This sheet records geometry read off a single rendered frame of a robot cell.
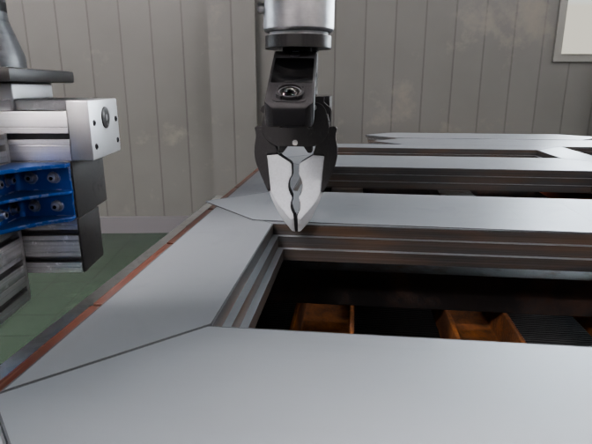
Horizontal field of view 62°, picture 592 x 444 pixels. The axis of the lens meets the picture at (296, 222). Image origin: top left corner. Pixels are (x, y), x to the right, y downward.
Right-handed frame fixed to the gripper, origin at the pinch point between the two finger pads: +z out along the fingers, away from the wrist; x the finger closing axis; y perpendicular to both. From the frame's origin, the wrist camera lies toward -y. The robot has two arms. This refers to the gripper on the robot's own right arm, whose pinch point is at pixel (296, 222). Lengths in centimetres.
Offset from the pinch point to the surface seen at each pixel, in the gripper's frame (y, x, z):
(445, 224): 4.0, -17.3, 0.8
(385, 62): 300, -26, -31
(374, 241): 1.5, -9.0, 2.5
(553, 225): 5.0, -29.8, 0.8
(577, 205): 15.7, -36.8, 0.8
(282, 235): 1.8, 1.8, 2.2
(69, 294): 164, 134, 87
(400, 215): 7.6, -12.4, 0.8
